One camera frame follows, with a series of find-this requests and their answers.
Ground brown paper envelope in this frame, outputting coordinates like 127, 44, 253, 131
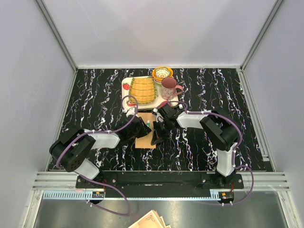
135, 113, 156, 149

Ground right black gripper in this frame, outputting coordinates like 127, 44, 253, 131
152, 119, 172, 146

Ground yellow patterned bowl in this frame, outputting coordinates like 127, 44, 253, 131
152, 66, 173, 80

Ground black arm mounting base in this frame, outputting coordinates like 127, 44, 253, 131
75, 170, 244, 190

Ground yellow woven bamboo basket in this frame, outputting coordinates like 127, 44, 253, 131
129, 77, 157, 105

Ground slotted cable duct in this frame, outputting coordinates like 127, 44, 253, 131
42, 189, 235, 200

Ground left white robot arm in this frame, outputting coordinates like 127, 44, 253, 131
49, 115, 152, 188

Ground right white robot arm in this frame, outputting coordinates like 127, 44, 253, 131
151, 102, 242, 188

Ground white strawberry tray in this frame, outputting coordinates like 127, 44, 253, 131
122, 76, 166, 110

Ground stack of spare letters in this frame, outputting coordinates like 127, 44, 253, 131
129, 210, 171, 228

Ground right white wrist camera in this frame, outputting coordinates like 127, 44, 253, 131
152, 108, 164, 123

